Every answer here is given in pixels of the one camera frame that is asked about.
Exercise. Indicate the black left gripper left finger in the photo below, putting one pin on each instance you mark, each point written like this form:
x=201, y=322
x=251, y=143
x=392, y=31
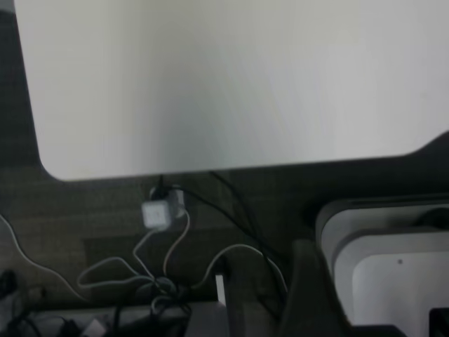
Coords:
x=249, y=291

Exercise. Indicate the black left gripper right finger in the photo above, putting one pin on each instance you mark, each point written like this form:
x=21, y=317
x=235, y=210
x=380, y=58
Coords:
x=308, y=295

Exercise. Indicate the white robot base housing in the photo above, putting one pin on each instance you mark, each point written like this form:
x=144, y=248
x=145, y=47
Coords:
x=386, y=267

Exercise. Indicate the white plug socket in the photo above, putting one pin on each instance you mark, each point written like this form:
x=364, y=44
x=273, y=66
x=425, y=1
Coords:
x=177, y=198

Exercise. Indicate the white cube power adapter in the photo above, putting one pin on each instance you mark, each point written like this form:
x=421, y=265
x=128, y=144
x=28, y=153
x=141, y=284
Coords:
x=156, y=215

